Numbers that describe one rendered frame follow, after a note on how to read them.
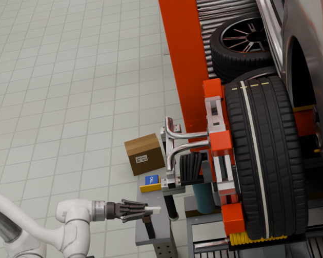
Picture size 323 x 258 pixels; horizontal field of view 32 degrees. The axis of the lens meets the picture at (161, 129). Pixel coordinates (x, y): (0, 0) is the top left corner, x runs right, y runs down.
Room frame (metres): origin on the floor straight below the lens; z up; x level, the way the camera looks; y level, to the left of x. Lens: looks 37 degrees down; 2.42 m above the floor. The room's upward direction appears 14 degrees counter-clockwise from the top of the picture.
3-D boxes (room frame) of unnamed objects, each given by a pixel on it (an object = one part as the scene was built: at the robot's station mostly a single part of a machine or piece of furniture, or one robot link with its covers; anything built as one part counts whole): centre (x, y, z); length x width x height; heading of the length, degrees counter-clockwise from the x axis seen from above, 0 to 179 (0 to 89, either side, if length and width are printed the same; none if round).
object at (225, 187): (1.76, -0.22, 0.85); 0.54 x 0.07 x 0.54; 172
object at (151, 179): (2.18, 0.11, 0.47); 0.07 x 0.07 x 0.02; 82
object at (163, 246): (2.04, 0.13, 0.21); 0.10 x 0.10 x 0.42; 82
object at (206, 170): (1.77, -0.15, 0.85); 0.21 x 0.14 x 0.14; 82
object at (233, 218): (1.44, -0.18, 0.85); 0.09 x 0.08 x 0.07; 172
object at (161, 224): (2.01, 0.14, 0.44); 0.43 x 0.17 x 0.03; 172
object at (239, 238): (1.62, -0.30, 0.51); 0.29 x 0.06 x 0.06; 82
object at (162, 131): (1.95, -0.04, 0.93); 0.09 x 0.05 x 0.05; 82
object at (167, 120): (1.87, -0.11, 1.03); 0.19 x 0.18 x 0.11; 82
